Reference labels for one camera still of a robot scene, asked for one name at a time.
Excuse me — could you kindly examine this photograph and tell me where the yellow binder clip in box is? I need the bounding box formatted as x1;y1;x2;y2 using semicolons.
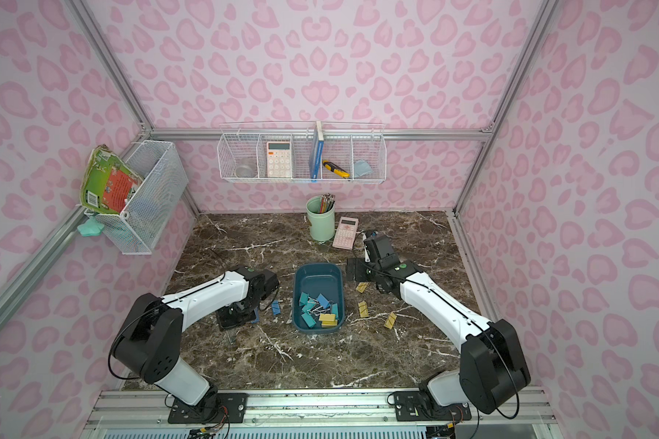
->
319;313;339;327

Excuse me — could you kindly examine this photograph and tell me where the white orange calculator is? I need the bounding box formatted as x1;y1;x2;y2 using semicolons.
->
267;141;293;179

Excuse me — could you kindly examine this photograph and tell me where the green red booklet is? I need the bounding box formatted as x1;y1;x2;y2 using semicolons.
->
80;145;144;215

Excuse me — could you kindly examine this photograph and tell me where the blue binder clip in box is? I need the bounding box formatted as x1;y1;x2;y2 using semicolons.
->
317;294;331;309

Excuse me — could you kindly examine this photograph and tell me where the pink calculator on table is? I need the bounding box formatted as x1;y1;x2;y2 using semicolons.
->
332;217;359;251

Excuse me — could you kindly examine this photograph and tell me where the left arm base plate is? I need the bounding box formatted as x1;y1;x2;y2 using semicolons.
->
168;393;249;425

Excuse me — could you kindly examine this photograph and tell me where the light blue item in shelf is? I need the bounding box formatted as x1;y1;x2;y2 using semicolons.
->
353;159;373;179

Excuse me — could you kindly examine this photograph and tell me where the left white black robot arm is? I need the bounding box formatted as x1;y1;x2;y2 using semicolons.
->
109;266;279;410

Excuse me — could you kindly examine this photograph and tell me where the blue book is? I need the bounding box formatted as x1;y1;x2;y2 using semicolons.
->
309;121;325;182

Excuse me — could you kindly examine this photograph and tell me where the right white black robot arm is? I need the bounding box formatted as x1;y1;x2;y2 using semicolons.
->
347;230;531;414

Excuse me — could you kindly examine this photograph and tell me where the mint green pen cup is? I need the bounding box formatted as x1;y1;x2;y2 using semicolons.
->
306;196;335;243

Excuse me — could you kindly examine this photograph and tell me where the mint green wall hook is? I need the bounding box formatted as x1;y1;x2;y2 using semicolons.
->
77;217;104;237

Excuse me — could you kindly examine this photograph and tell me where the teal plastic storage box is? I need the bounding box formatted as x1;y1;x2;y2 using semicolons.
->
292;263;346;335

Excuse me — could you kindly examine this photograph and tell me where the yellow black utility knife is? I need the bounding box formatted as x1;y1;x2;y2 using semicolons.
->
322;160;351;179

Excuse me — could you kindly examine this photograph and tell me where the blue binder clip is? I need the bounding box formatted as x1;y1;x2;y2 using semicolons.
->
317;294;331;309
271;300;281;316

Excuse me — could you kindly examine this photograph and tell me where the clear tape roll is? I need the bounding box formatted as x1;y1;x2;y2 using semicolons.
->
234;163;258;179

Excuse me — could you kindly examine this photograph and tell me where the white mesh side basket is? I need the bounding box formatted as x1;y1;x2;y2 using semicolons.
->
86;140;189;254

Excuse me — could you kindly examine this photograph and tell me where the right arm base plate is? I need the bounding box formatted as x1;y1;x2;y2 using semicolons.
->
386;391;472;424

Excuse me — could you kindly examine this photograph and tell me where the white wire wall shelf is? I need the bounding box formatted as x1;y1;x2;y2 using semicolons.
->
217;121;387;183

